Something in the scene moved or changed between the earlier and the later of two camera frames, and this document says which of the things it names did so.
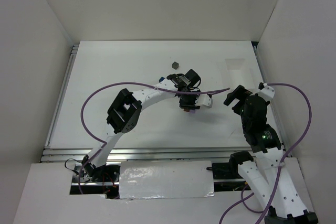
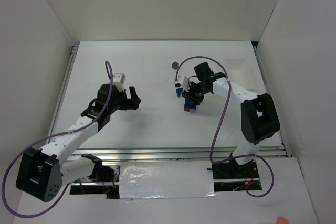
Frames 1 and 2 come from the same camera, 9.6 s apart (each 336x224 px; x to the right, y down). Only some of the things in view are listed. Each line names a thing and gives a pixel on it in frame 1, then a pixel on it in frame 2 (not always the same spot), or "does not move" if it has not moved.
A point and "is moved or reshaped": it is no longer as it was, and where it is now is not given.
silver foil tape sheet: x=179 y=179 does not move
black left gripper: x=189 y=104 to x=127 y=99
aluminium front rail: x=143 y=155 does not move
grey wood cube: x=175 y=65 does not move
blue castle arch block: x=161 y=79 is moved or reshaped
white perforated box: x=235 y=72 does not move
